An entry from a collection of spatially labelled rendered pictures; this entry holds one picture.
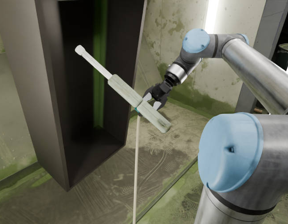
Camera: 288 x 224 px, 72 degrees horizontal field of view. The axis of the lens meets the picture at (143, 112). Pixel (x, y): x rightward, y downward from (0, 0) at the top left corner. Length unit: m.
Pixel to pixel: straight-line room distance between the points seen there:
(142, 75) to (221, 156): 2.85
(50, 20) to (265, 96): 1.07
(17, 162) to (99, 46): 1.39
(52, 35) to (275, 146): 1.17
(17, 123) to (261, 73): 2.13
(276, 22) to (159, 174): 1.90
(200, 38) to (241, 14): 1.83
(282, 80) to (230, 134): 0.26
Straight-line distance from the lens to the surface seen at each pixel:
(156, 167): 2.17
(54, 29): 1.27
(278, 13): 2.51
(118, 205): 1.92
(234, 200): 0.35
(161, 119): 0.79
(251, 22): 2.58
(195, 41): 0.79
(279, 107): 0.47
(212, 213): 0.41
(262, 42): 2.57
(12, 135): 2.30
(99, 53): 1.54
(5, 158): 2.29
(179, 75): 0.87
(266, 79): 0.54
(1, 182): 2.31
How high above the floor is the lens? 1.65
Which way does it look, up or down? 32 degrees down
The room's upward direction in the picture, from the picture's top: straight up
